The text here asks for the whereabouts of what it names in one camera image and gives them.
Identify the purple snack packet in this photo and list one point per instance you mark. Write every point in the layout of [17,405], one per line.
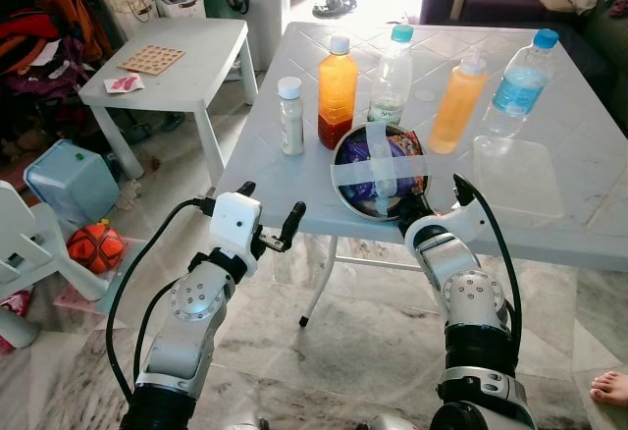
[358,187]

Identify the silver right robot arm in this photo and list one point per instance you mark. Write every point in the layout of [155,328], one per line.
[471,297]

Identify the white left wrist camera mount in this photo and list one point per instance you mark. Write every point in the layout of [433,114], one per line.
[235,224]

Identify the orange backpack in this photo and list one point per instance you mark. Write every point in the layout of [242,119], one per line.
[74,13]

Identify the orange ball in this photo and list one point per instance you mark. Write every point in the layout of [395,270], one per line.
[95,246]

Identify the bare person foot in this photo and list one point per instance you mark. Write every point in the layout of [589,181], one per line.
[610,388]

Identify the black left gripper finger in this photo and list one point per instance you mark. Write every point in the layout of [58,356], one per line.
[247,190]
[292,224]

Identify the red clothes pile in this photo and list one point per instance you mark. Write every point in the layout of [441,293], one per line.
[29,37]

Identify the dark sandals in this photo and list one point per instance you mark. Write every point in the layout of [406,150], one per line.
[337,3]

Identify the light blue plastic bin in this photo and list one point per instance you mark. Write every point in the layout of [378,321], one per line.
[74,183]

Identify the small white plastic table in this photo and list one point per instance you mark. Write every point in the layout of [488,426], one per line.
[201,52]

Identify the orange puzzle board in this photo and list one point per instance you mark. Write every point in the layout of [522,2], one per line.
[152,58]

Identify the red and white packet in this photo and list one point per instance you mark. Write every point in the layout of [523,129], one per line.
[124,83]

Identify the pale orange drink bottle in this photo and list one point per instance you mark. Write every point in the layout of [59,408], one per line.
[458,106]

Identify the dark orange juice bottle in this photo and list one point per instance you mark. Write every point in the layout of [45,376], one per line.
[337,91]

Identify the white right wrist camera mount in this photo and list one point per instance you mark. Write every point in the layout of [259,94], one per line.
[466,222]

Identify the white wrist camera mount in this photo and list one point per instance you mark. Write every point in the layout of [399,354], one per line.
[466,222]
[235,224]

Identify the blue label water bottle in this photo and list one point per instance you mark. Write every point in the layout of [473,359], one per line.
[518,86]

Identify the clear plastic container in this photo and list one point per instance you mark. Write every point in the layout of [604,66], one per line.
[515,180]

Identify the large pale plastic table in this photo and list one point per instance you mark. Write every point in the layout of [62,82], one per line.
[579,185]

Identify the white tall bin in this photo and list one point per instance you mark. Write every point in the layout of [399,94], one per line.
[265,18]

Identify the clear bottle teal cap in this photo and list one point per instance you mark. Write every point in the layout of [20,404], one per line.
[392,77]

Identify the white child chair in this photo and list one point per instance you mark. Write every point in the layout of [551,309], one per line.
[29,243]

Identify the small white-cap jar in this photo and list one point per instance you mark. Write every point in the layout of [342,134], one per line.
[290,116]

